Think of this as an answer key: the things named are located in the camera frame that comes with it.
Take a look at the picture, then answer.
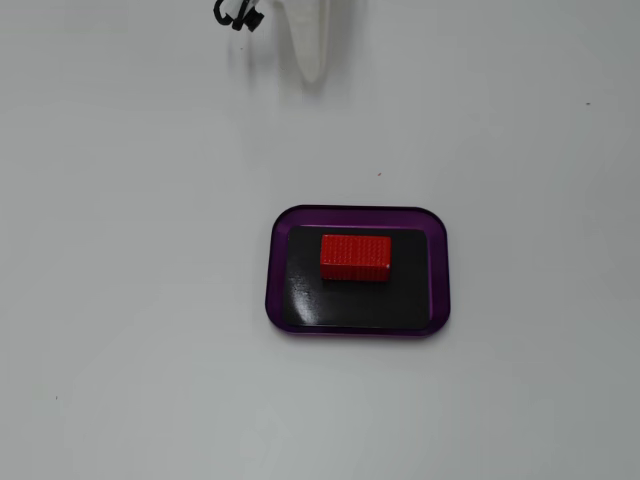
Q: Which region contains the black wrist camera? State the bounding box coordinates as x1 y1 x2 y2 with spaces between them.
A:
213 0 264 32

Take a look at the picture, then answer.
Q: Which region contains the purple metal tray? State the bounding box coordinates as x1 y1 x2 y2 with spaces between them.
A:
264 203 452 339

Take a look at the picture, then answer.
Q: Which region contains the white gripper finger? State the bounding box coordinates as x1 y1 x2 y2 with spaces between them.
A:
272 0 333 85

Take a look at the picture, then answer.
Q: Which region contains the red textured cube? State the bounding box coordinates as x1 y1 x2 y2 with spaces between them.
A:
319 233 393 282

